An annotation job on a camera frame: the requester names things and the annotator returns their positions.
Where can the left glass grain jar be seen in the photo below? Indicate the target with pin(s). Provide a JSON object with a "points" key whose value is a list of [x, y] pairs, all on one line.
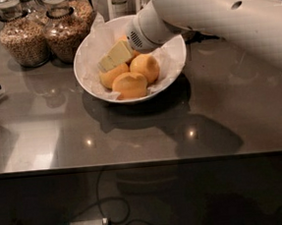
{"points": [[21, 36]]}

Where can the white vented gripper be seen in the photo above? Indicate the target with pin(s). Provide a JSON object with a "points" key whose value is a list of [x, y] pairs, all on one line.
{"points": [[136, 36]]}

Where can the clear glass bottle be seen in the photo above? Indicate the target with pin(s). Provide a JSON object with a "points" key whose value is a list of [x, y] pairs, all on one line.
{"points": [[119, 8]]}

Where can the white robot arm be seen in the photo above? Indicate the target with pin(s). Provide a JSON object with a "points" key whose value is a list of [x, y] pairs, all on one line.
{"points": [[253, 25]]}

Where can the rear glass grain jar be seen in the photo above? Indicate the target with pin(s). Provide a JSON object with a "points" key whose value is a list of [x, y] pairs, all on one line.
{"points": [[83, 10]]}

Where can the glass grain jar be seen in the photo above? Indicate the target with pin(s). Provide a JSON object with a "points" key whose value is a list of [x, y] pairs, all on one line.
{"points": [[64, 32], [83, 10], [21, 36]]}

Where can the orange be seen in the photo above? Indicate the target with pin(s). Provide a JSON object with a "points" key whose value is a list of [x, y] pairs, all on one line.
{"points": [[107, 78], [147, 65], [130, 85], [135, 53]]}

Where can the white paper bowl liner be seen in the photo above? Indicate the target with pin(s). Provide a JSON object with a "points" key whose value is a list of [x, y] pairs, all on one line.
{"points": [[91, 53]]}

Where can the middle glass grain jar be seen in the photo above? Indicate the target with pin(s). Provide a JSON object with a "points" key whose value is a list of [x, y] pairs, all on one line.
{"points": [[64, 32]]}

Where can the white ceramic bowl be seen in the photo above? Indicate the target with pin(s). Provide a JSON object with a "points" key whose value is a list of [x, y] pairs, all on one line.
{"points": [[81, 73]]}

